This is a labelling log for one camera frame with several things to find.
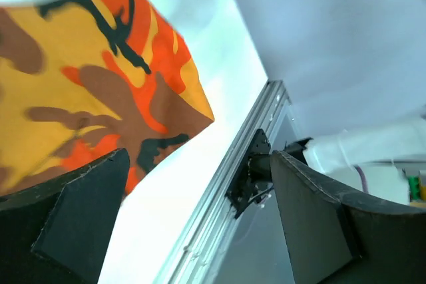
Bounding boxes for aluminium rail frame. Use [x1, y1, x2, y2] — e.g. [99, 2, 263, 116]
[154, 80, 288, 283]

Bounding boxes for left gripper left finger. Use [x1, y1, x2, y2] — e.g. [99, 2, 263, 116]
[1, 149, 130, 283]

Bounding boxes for orange camouflage trousers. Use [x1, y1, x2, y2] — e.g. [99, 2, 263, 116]
[1, 0, 214, 195]

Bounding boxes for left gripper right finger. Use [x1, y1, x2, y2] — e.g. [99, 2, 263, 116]
[270, 151, 425, 283]

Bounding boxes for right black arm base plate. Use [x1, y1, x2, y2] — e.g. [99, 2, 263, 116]
[225, 128, 273, 219]

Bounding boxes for green and yellow blocks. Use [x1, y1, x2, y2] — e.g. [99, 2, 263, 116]
[407, 170, 425, 202]

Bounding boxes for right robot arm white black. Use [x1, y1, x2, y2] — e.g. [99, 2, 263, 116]
[236, 0, 425, 172]

